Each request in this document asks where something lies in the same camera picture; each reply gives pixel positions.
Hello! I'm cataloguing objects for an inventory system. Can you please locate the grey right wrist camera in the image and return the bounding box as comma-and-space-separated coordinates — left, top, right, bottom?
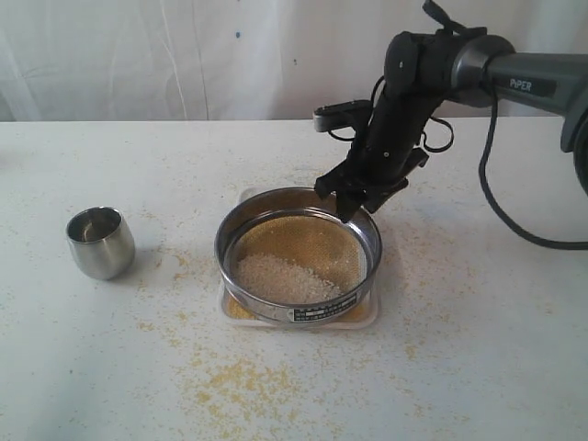
313, 99, 372, 133

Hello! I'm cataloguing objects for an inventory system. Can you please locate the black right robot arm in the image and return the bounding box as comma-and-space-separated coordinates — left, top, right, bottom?
313, 30, 587, 221

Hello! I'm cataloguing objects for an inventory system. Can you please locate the white square plastic tray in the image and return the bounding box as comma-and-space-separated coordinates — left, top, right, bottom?
218, 185, 383, 328

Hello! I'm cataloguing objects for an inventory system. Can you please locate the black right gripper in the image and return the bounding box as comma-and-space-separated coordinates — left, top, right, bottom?
314, 90, 443, 223

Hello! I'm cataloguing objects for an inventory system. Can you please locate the round steel mesh sieve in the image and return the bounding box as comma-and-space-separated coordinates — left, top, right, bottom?
214, 185, 383, 330

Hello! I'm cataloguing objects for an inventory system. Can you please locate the white backdrop curtain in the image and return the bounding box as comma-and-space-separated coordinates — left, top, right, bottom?
0, 0, 588, 123

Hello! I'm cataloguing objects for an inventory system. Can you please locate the stainless steel cup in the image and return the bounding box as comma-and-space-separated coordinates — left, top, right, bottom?
65, 207, 136, 280

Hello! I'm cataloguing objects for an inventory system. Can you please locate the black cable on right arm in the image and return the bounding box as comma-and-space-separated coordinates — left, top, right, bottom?
330, 0, 588, 252

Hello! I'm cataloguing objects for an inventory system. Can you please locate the yellow and white grain mix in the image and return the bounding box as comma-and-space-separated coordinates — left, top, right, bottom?
232, 216, 367, 304

